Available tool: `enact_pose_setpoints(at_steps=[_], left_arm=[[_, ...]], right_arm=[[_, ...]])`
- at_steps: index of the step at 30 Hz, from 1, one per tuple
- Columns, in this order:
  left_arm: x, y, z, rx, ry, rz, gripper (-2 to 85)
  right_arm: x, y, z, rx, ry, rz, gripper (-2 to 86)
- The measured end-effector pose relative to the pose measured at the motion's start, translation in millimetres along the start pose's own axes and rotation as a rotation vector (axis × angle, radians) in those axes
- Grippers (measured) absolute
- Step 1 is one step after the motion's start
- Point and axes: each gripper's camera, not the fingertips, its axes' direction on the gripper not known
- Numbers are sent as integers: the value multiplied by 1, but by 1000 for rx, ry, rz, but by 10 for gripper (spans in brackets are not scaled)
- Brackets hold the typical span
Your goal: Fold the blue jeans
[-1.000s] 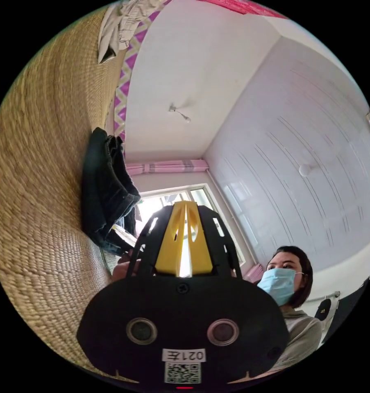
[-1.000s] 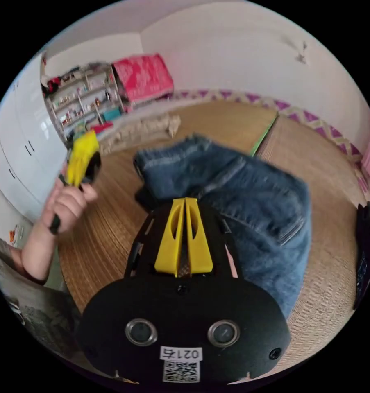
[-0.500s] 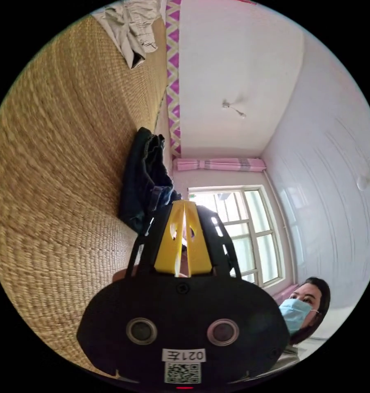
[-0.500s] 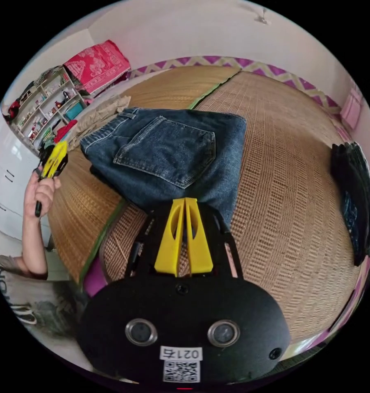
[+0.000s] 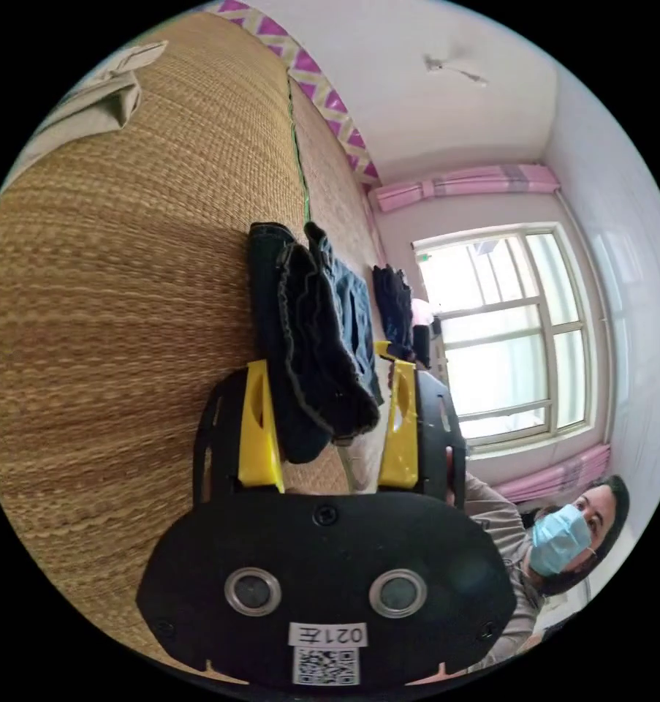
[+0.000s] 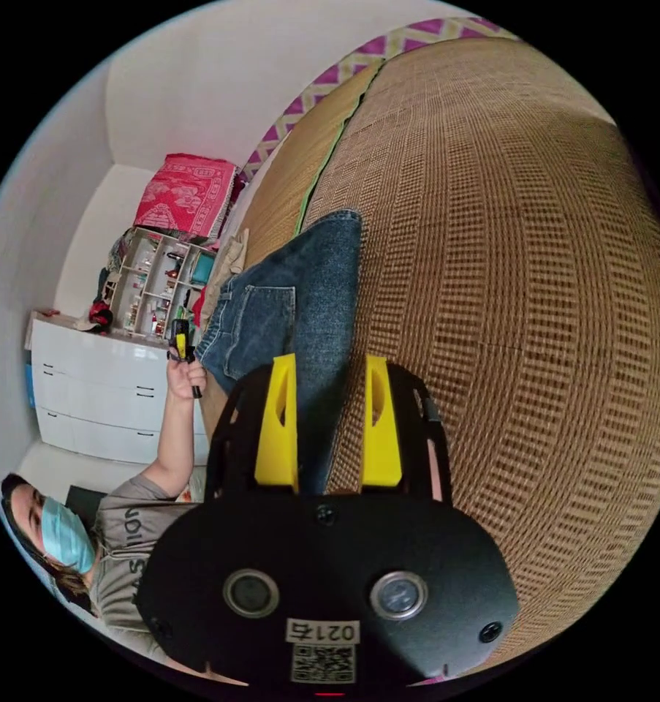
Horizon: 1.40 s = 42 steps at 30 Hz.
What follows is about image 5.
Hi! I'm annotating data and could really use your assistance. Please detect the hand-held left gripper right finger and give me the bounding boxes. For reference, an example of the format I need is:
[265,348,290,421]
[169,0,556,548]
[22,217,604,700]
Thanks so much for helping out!
[377,361,420,489]

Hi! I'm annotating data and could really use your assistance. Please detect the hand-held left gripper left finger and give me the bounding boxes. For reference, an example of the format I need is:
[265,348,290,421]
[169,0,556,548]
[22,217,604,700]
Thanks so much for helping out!
[238,360,286,492]

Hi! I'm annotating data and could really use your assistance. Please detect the blue jeans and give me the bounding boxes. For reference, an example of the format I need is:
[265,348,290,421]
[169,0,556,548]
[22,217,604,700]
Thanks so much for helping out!
[246,221,386,465]

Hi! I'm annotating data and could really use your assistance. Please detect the person's right forearm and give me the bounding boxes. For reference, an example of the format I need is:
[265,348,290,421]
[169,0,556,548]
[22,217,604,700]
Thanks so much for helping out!
[463,473,530,549]

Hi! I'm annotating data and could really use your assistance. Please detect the pile of clothes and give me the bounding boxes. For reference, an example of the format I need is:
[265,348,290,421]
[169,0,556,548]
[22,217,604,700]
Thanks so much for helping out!
[371,263,433,369]

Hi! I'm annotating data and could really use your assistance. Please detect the window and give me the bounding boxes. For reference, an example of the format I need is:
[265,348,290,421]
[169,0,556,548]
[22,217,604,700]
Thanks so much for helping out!
[411,221,606,456]

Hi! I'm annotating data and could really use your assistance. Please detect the pink curtain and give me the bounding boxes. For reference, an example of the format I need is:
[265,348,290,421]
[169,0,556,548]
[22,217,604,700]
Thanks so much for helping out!
[373,163,562,214]
[493,442,612,504]

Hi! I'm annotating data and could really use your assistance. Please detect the person's body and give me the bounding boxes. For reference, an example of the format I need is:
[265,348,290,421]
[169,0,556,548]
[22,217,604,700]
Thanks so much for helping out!
[474,474,632,676]

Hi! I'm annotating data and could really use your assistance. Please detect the bed with woven mat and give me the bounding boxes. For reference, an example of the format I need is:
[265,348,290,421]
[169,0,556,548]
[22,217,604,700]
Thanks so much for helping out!
[0,0,398,687]

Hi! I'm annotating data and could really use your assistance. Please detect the grey garment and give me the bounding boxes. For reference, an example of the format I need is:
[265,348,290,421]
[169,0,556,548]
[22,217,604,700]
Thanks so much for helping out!
[10,41,170,172]

